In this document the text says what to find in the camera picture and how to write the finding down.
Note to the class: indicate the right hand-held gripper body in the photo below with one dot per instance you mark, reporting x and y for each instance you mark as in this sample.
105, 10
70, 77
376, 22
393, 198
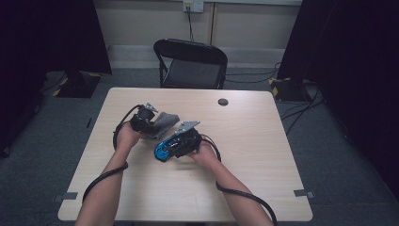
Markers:
188, 141

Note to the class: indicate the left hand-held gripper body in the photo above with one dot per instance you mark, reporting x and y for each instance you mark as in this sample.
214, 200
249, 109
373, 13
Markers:
141, 121

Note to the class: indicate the blue toy car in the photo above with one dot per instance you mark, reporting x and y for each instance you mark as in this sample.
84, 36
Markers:
166, 149

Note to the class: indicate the grey cloth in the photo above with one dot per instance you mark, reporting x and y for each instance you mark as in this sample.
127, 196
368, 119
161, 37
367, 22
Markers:
164, 124

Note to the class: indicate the person's left hand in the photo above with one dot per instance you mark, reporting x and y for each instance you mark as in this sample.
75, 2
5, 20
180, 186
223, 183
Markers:
127, 138

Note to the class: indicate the person's right hand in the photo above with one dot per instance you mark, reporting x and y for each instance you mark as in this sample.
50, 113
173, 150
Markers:
205, 155

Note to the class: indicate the round table grommet hole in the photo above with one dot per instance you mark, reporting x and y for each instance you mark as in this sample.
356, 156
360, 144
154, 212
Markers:
223, 102

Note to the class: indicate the black folding chair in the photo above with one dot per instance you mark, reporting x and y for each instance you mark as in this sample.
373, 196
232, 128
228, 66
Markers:
191, 73

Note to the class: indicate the stand base with striped tape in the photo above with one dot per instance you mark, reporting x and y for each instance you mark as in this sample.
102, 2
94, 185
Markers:
288, 89
78, 86

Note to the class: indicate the grey tape strip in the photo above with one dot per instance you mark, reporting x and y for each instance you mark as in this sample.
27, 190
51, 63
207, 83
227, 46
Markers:
67, 196
302, 193

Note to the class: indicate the black curtain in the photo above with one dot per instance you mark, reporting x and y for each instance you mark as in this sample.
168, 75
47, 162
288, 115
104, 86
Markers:
354, 62
37, 47

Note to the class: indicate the vertical wall conduit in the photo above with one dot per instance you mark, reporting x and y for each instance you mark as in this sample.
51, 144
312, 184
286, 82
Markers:
213, 23

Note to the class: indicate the white wall socket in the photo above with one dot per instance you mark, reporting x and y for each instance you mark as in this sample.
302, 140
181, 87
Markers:
193, 6

